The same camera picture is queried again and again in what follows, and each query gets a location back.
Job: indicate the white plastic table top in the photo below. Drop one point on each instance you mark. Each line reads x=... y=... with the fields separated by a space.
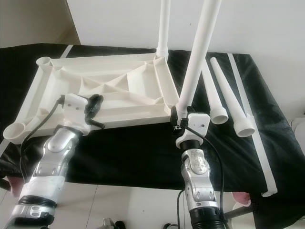
x=124 y=114

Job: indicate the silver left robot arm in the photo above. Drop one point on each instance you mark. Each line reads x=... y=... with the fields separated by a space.
x=50 y=162

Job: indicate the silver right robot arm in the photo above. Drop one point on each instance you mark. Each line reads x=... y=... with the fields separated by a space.
x=198 y=181

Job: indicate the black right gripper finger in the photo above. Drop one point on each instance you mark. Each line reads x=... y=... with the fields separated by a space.
x=174 y=115

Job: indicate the white plastic table leg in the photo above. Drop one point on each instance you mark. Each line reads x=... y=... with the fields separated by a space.
x=163 y=24
x=236 y=105
x=198 y=57
x=217 y=105

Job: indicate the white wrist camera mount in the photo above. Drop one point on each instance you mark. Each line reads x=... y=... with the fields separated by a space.
x=76 y=112
x=195 y=126

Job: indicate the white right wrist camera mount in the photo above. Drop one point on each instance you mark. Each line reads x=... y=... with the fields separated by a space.
x=195 y=126

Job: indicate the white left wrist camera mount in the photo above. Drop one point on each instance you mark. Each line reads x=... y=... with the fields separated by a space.
x=76 y=112

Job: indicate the white standing fan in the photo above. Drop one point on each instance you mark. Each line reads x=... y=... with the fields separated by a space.
x=299 y=130

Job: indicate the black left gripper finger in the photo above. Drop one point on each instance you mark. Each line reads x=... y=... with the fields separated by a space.
x=96 y=105

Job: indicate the pink table cover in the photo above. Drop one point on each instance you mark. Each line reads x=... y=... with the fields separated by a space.
x=242 y=198

